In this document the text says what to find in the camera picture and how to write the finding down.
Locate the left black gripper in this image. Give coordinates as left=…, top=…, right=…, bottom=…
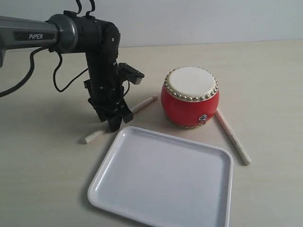
left=84, top=70, right=133, bottom=132

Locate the white wooden drumstick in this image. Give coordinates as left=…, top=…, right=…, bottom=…
left=82, top=94, right=159, bottom=144
left=215, top=108, right=252, bottom=166

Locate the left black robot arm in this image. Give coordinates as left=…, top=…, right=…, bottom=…
left=0, top=11, right=143, bottom=132

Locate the small red drum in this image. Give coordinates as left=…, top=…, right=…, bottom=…
left=160, top=66, right=220, bottom=128

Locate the white plastic tray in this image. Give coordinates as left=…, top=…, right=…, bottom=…
left=87, top=126, right=233, bottom=227

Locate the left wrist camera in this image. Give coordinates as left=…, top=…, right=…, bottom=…
left=117, top=62, right=145, bottom=85

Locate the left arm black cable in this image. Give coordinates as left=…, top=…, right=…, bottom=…
left=0, top=0, right=95, bottom=97

